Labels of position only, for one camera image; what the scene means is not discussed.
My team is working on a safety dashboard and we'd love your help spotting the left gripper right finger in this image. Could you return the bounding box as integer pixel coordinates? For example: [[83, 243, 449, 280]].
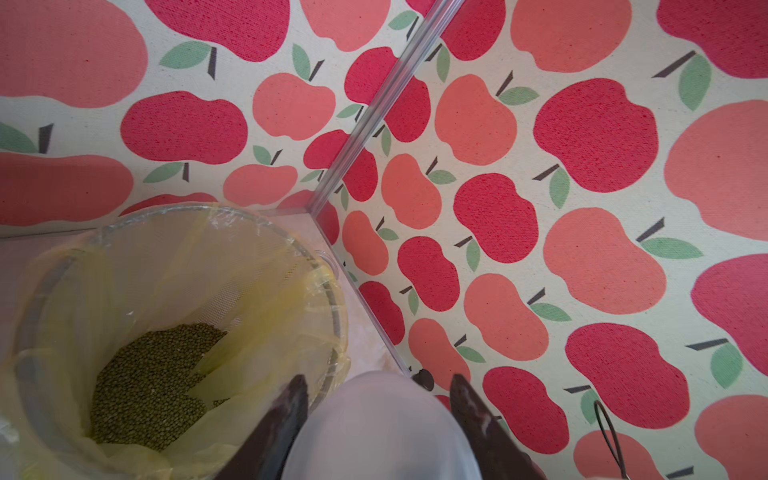
[[449, 374, 545, 480]]

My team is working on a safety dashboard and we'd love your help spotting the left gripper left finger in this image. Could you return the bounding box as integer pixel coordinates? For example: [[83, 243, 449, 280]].
[[215, 374, 309, 480]]

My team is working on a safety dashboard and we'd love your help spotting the metal mesh trash bin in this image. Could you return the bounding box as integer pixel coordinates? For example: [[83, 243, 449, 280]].
[[11, 202, 349, 480]]

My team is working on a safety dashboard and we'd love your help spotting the yellow plastic bin liner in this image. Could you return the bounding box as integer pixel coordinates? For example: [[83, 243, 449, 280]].
[[0, 203, 353, 480]]

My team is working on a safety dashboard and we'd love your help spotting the right aluminium corner post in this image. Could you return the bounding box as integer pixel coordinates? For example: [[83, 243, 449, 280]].
[[306, 0, 464, 220]]

